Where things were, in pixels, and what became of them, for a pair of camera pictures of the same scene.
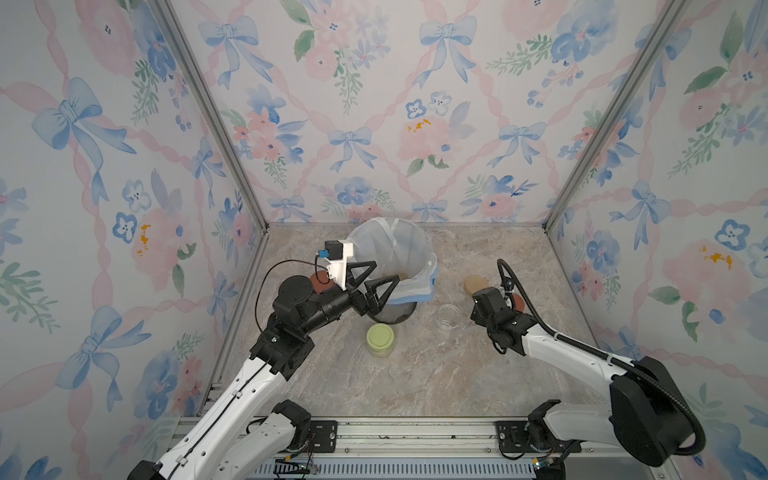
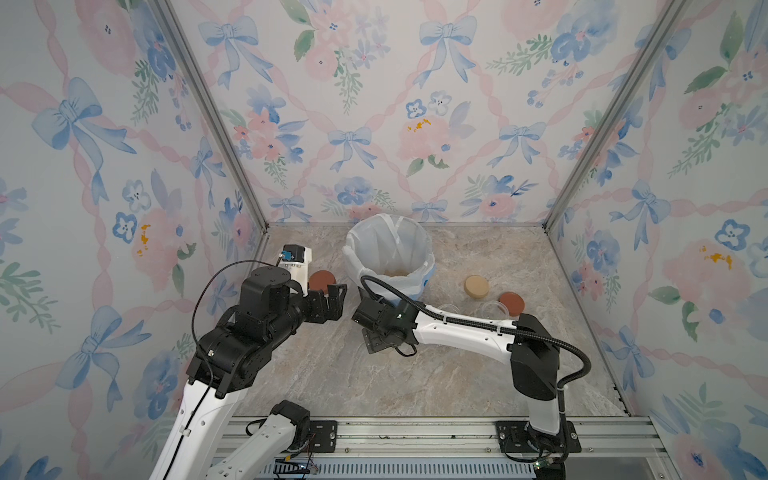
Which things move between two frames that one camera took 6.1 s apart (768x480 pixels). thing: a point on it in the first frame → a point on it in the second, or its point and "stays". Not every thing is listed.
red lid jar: [320, 281] stays
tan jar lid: [475, 283] stays
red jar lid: [519, 302] stays
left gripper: [367, 303] → [336, 300]
